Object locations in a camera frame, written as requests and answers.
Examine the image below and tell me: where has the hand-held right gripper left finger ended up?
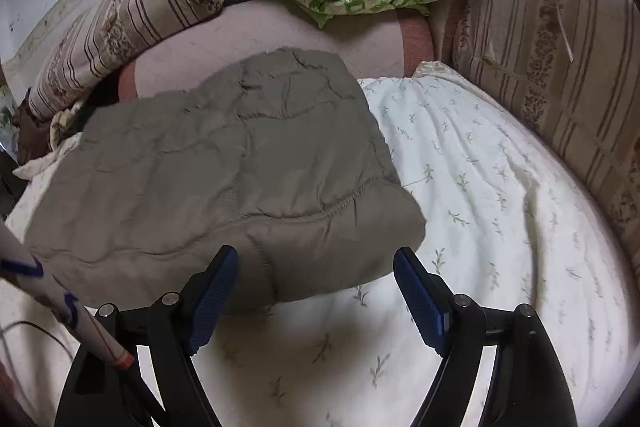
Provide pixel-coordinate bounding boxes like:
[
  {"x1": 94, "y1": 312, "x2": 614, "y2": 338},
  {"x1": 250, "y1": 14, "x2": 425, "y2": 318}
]
[{"x1": 54, "y1": 245, "x2": 240, "y2": 427}]

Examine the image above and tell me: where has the pink mattress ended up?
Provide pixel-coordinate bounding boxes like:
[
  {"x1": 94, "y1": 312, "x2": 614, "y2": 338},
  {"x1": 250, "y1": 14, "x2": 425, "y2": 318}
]
[{"x1": 117, "y1": 0, "x2": 435, "y2": 100}]

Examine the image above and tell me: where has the white leaf print bed sheet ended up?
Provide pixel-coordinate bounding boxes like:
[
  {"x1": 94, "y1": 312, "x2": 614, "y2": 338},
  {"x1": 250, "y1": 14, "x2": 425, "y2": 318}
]
[{"x1": 0, "y1": 59, "x2": 636, "y2": 427}]

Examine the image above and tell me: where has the large striped floral cushion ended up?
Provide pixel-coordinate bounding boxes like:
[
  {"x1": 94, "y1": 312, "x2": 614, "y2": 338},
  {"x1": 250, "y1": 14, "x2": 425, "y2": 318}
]
[{"x1": 452, "y1": 0, "x2": 640, "y2": 268}]

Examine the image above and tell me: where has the brown cloth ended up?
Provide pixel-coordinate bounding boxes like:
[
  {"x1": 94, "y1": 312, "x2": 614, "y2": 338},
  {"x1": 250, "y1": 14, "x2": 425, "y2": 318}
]
[{"x1": 17, "y1": 89, "x2": 56, "y2": 160}]

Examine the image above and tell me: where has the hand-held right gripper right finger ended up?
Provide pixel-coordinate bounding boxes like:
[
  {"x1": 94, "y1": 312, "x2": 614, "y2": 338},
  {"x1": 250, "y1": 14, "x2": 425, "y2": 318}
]
[{"x1": 393, "y1": 247, "x2": 578, "y2": 427}]

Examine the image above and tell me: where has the striped floral pillow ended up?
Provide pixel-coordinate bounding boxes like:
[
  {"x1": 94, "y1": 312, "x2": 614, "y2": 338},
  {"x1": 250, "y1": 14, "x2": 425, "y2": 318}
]
[{"x1": 27, "y1": 0, "x2": 228, "y2": 122}]

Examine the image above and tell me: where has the olive quilted hooded jacket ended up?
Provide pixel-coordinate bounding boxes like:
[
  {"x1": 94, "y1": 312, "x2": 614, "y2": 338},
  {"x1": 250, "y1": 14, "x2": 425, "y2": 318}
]
[{"x1": 22, "y1": 48, "x2": 427, "y2": 315}]

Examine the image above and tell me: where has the white tube with orange band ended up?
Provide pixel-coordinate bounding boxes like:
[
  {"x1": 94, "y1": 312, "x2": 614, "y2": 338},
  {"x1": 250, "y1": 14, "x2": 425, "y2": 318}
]
[{"x1": 0, "y1": 219, "x2": 166, "y2": 423}]

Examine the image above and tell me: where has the thin dark cable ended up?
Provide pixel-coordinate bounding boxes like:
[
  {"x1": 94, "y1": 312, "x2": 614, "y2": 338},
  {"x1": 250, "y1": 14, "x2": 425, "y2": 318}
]
[{"x1": 0, "y1": 321, "x2": 76, "y2": 360}]

